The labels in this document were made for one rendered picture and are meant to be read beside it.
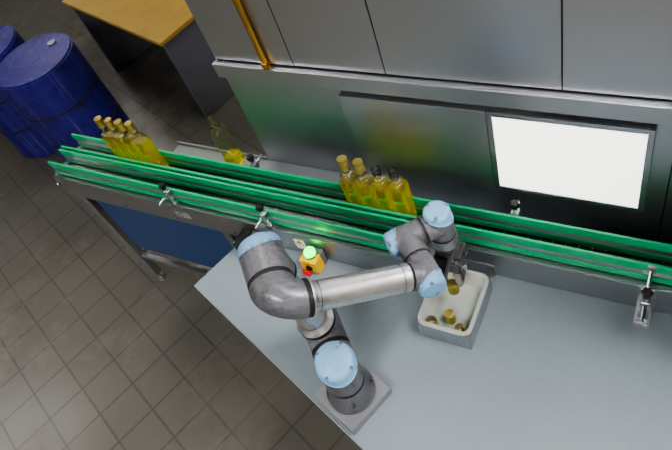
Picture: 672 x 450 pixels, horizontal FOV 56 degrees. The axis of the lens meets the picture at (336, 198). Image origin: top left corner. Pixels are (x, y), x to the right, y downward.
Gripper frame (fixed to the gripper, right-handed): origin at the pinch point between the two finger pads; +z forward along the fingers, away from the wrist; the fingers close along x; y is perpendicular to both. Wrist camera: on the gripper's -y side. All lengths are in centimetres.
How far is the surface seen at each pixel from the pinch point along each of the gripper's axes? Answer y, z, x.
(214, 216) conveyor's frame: 3, 4, 99
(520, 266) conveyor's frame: 16.2, 8.1, -15.4
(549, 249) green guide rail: 18.3, -2.1, -23.9
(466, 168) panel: 33.7, -13.6, 5.6
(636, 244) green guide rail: 26, -2, -46
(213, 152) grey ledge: 32, 3, 119
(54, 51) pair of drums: 86, 12, 287
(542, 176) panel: 34.8, -14.9, -17.8
